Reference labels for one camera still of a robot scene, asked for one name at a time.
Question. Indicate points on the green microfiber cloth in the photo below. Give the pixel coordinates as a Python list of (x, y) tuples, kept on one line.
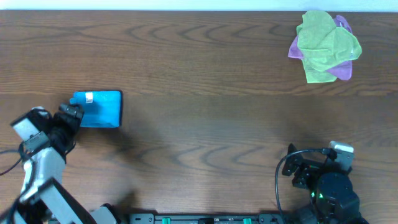
[(323, 44)]

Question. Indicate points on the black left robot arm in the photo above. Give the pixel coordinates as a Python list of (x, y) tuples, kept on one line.
[(42, 195)]

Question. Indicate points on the black mounting rail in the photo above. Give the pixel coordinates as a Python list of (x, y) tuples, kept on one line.
[(108, 214)]

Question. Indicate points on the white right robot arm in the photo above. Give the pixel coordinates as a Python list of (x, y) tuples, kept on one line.
[(324, 174)]

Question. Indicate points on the blue microfiber cloth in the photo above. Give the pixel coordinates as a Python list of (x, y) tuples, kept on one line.
[(102, 108)]

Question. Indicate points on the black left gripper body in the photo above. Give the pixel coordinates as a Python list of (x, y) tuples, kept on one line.
[(69, 112)]

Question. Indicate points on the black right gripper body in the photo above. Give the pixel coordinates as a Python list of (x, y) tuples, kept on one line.
[(306, 178)]

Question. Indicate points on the purple microfiber cloth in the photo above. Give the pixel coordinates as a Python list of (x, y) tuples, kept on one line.
[(342, 71)]

